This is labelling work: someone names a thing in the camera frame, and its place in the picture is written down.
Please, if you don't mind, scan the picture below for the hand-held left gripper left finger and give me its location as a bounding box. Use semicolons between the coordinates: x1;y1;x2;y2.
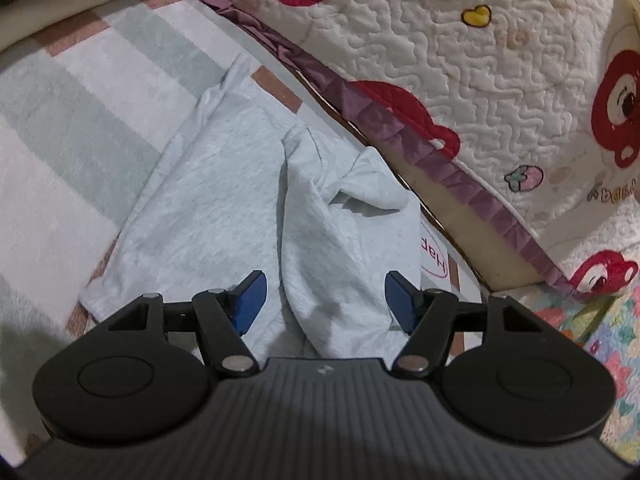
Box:
106;269;269;377

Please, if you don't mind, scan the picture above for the pastel floral cloth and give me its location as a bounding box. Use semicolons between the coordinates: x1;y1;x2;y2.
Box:
535;285;640;466

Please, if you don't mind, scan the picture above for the beige padded bed edge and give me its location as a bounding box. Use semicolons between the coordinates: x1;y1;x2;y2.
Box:
400;160;551;293

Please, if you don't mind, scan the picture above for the white quilt with red bears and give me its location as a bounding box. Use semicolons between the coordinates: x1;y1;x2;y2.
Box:
185;0;640;301

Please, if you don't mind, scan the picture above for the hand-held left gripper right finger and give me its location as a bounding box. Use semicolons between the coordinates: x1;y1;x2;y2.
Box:
384;269;545;378

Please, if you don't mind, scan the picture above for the checked pastel blanket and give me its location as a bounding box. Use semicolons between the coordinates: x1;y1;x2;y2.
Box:
0;0;461;461

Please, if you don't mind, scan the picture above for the light grey t-shirt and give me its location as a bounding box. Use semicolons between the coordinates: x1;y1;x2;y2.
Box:
79;52;426;361

